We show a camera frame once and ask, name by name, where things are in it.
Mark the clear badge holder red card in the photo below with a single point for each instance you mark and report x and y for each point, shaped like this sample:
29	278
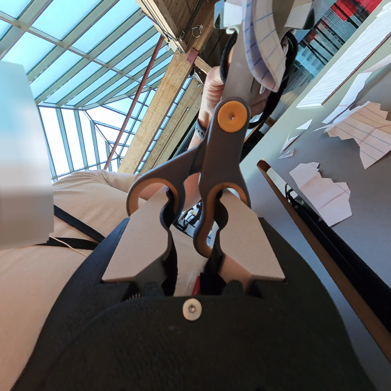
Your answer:
197	285

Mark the person's left forearm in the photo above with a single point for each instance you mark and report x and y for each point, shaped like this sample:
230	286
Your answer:
191	189

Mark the stack of coloured plastic crates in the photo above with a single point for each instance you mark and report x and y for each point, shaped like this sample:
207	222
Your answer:
342	7

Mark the person's left hand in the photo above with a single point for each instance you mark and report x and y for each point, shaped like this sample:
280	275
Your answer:
210	94

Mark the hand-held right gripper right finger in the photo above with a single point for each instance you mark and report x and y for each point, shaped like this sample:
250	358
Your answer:
247	247

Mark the glass skylight roof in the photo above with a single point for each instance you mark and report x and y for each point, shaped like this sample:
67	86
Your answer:
76	45

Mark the grey orange scissors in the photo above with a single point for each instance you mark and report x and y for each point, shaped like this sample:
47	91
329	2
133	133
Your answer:
213	146

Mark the lined notepad brown backing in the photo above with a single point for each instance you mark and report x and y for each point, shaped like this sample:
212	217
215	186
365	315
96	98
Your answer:
351	61

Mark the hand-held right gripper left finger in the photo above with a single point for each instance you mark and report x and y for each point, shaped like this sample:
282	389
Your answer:
134	247

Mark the red steel pipe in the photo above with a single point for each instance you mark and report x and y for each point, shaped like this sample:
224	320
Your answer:
134	102

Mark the wooden ceiling beam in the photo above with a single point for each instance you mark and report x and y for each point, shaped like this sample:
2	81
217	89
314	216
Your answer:
158	100

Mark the scattered lined paper scraps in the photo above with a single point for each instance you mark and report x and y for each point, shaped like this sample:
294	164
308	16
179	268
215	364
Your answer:
323	195

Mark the lined paper sheet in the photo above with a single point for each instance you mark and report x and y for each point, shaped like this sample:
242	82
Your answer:
265	45

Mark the black wrist watch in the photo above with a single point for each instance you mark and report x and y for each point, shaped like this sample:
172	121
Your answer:
201	129

